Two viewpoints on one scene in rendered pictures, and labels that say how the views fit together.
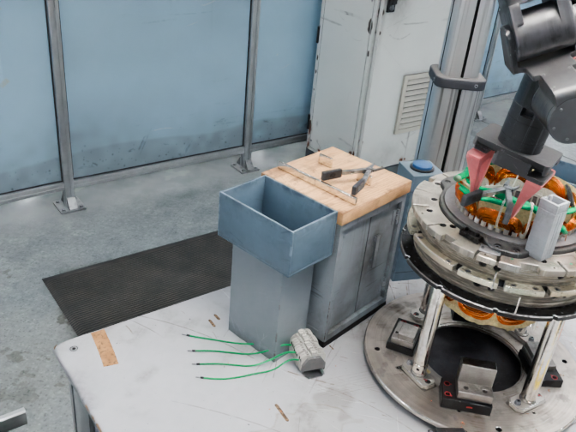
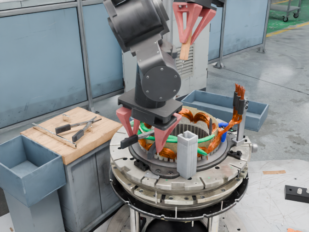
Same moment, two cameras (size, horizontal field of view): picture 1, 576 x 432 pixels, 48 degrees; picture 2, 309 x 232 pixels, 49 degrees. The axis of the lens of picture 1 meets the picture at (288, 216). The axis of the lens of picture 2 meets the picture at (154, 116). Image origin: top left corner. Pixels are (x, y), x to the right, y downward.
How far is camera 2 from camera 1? 38 cm
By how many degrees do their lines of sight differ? 2
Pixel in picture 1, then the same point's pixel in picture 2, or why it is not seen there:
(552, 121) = (144, 86)
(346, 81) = not seen: hidden behind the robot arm
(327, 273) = (68, 195)
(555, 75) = (144, 50)
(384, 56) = not seen: hidden behind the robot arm
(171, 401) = not seen: outside the picture
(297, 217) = (43, 160)
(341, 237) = (70, 171)
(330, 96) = (131, 66)
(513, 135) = (140, 95)
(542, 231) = (182, 158)
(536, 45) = (130, 28)
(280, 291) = (31, 215)
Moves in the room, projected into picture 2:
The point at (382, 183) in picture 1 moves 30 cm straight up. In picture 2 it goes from (101, 129) to (90, 14)
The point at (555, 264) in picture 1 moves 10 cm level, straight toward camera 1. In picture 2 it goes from (197, 179) to (180, 213)
